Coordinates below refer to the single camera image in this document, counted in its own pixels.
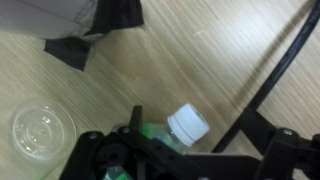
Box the black tape piece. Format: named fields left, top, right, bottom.
left=44, top=35, right=96, bottom=72
left=89, top=0, right=145, bottom=36

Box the white round tin canister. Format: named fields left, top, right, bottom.
left=0, top=0, right=101, bottom=41

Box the thick black table cable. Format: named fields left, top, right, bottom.
left=211, top=0, right=320, bottom=154

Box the green plastic bottle white cap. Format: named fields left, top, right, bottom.
left=103, top=102, right=211, bottom=180

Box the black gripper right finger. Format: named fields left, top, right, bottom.
left=189, top=106, right=320, bottom=180

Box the glass carafe with metal filter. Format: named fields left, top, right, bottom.
left=9, top=96, right=78, bottom=168

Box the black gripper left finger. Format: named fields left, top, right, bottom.
left=59, top=104, right=208, bottom=180

